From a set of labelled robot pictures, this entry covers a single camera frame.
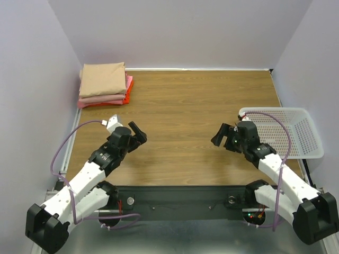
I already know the beige t shirt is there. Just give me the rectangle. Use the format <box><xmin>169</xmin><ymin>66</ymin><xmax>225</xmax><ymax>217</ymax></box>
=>
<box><xmin>79</xmin><ymin>62</ymin><xmax>127</xmax><ymax>98</ymax></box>

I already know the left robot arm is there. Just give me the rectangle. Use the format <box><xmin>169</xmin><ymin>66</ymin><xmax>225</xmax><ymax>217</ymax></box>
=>
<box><xmin>25</xmin><ymin>116</ymin><xmax>147</xmax><ymax>253</ymax></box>

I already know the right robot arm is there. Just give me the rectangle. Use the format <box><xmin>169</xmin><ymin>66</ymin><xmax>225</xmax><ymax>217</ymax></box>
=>
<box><xmin>211</xmin><ymin>121</ymin><xmax>338</xmax><ymax>245</ymax></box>

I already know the white plastic basket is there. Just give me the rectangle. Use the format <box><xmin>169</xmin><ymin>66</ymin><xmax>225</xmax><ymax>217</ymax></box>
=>
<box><xmin>239</xmin><ymin>107</ymin><xmax>324</xmax><ymax>159</ymax></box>

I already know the folded light pink t shirt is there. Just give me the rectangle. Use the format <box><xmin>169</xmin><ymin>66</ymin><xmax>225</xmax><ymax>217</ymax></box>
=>
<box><xmin>126</xmin><ymin>75</ymin><xmax>133</xmax><ymax>93</ymax></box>

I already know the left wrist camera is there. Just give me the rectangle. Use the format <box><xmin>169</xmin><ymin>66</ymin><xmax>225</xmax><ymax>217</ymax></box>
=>
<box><xmin>101</xmin><ymin>114</ymin><xmax>123</xmax><ymax>134</ymax></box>

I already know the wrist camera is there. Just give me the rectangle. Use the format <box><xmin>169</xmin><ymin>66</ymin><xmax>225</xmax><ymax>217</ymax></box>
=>
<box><xmin>101</xmin><ymin>114</ymin><xmax>123</xmax><ymax>134</ymax></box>
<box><xmin>238</xmin><ymin>112</ymin><xmax>251</xmax><ymax>122</ymax></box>

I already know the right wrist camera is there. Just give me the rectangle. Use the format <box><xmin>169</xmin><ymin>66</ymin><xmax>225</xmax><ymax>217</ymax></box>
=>
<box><xmin>238</xmin><ymin>112</ymin><xmax>251</xmax><ymax>122</ymax></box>

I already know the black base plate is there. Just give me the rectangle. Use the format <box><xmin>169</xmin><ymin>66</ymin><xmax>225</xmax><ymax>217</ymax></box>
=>
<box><xmin>95</xmin><ymin>185</ymin><xmax>262</xmax><ymax>221</ymax></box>

